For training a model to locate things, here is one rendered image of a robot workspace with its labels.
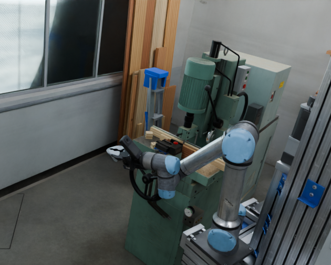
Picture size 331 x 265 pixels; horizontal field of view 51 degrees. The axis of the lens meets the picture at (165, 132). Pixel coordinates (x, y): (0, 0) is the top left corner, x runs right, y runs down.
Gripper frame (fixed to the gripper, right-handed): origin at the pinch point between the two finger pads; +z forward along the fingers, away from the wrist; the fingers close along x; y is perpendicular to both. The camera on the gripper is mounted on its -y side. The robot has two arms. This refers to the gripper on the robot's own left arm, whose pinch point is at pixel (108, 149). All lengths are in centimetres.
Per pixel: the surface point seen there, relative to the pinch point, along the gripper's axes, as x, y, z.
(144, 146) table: 49, 45, 20
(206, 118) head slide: 76, 37, -14
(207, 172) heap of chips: 42, 50, -26
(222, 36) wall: 298, 87, 57
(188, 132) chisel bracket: 62, 39, -7
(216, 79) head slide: 87, 14, -20
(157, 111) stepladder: 132, 82, 63
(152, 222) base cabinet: 26, 93, 14
